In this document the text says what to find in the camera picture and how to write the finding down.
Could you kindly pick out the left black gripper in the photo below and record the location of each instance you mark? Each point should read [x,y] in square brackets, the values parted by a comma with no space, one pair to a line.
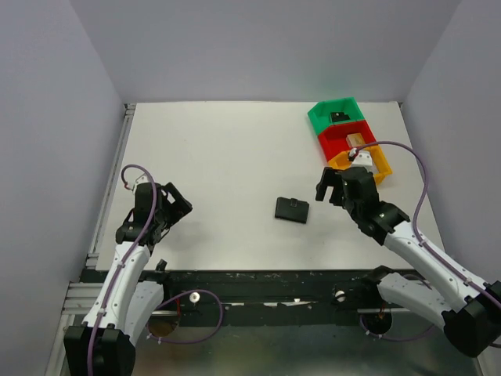
[172,204]

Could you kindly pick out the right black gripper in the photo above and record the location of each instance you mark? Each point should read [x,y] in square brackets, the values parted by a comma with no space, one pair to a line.
[339,188]

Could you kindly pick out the black leather card holder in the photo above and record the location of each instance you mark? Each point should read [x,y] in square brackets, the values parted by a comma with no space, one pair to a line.
[292,209]

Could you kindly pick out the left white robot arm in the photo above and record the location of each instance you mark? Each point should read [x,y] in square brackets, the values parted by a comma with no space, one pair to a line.
[105,342]

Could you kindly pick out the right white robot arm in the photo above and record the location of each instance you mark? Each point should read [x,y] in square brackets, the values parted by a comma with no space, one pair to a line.
[463,305]

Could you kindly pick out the red plastic bin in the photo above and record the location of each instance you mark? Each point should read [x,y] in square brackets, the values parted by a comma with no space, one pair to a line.
[333,139]

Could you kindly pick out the yellow plastic bin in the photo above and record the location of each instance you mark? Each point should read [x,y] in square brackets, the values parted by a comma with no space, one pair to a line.
[381,169]

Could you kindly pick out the white box in red bin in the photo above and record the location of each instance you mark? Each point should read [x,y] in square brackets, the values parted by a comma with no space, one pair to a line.
[354,140]

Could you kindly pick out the black part in green bin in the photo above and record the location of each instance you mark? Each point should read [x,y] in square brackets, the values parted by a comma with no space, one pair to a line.
[338,117]

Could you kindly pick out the green plastic bin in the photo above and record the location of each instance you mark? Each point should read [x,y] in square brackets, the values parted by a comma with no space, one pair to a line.
[319,115]

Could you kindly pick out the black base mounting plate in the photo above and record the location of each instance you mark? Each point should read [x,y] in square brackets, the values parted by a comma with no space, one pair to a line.
[241,298]

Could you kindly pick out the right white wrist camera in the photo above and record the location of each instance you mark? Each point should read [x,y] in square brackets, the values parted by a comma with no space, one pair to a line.
[360,158]

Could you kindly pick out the aluminium extrusion rail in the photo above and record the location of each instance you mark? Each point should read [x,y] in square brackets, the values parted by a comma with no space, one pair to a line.
[92,256]

